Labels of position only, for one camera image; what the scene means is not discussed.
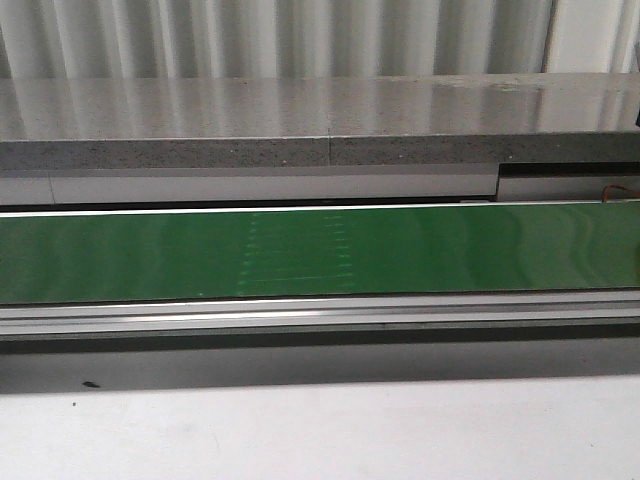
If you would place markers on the green conveyor belt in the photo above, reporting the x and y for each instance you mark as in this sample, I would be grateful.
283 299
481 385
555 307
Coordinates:
119 256

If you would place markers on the grey speckled stone counter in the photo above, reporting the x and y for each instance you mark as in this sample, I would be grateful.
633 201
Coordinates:
87 124

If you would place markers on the white pleated curtain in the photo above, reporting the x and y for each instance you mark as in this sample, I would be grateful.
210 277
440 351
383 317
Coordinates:
315 39

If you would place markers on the silver conveyor side rail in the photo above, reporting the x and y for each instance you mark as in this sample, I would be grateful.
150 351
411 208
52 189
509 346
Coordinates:
330 314

